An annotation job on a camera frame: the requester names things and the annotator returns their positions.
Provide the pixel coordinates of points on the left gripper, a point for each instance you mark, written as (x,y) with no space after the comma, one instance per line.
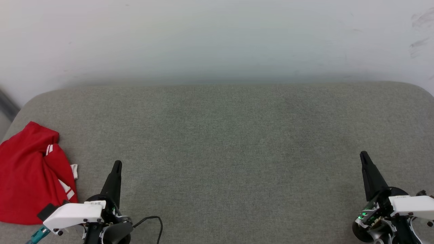
(115,230)

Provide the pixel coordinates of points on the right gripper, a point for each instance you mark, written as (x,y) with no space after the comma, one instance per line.
(376,220)

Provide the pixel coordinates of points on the red white-striped garment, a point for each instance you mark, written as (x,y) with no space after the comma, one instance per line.
(27,176)

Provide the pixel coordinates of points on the grey fabric sofa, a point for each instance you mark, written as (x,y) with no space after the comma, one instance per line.
(217,152)

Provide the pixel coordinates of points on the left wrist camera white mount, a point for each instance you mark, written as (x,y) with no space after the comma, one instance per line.
(71,213)

